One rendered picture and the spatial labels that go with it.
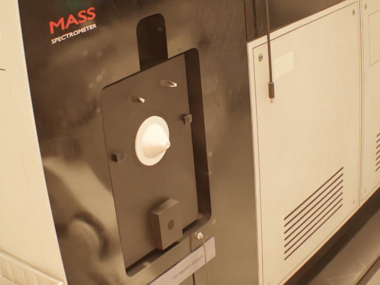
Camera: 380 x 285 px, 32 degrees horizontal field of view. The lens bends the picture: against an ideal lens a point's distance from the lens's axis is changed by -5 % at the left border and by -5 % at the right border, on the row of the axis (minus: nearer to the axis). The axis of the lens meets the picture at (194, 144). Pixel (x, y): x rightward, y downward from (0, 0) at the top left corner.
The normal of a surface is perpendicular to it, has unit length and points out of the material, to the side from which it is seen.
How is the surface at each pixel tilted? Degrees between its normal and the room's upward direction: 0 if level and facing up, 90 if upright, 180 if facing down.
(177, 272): 90
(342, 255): 0
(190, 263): 90
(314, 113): 90
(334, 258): 0
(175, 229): 90
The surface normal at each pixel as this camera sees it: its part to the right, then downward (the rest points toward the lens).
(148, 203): 0.79, 0.18
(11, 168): -0.61, 0.37
